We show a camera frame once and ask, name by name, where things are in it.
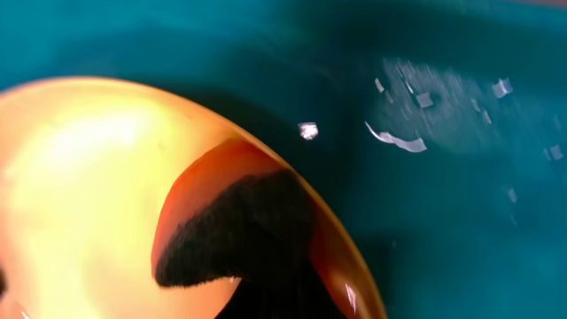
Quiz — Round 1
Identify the red black sponge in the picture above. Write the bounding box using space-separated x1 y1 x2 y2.
151 139 385 318

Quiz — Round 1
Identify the yellow-green plate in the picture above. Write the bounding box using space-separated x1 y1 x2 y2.
0 75 389 319

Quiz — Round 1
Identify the teal plastic tray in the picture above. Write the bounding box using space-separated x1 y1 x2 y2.
1 0 566 318

